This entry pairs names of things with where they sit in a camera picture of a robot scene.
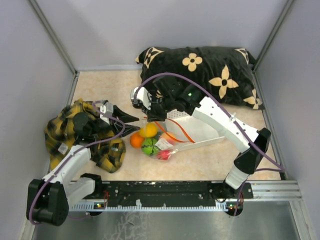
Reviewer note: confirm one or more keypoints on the aluminium frame rail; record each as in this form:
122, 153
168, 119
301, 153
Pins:
263, 191

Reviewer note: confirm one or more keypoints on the green striped toy melon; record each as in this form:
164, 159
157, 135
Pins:
149, 147

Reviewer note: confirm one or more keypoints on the yellow black plaid shirt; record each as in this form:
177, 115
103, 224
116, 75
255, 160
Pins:
60, 137

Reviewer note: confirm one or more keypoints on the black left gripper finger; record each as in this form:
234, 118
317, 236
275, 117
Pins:
127, 129
123, 116

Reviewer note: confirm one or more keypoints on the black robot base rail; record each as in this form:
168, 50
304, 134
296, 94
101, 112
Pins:
168, 193

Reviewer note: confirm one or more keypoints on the orange peach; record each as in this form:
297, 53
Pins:
169, 137

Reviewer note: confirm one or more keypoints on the black floral plush pillow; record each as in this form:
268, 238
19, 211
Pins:
225, 72

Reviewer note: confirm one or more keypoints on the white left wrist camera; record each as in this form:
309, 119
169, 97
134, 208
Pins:
106, 110

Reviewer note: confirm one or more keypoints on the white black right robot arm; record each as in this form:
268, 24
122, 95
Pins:
251, 143

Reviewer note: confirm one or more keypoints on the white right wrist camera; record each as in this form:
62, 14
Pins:
140, 98

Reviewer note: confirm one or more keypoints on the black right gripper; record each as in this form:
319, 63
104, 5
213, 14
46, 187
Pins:
151, 114

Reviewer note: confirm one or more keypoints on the red apple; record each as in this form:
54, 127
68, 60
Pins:
164, 155

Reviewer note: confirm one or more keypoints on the orange tangerine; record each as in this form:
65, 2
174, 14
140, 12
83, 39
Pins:
136, 140

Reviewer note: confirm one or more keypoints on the yellow lemon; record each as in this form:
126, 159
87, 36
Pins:
149, 130

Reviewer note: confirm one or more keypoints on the clear zip bag orange zipper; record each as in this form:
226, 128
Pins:
162, 144

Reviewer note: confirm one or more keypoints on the white perforated plastic basket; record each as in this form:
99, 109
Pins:
193, 132

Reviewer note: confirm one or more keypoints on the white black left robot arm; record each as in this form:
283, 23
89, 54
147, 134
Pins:
81, 133

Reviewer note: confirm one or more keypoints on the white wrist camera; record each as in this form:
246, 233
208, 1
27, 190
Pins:
106, 110
140, 98

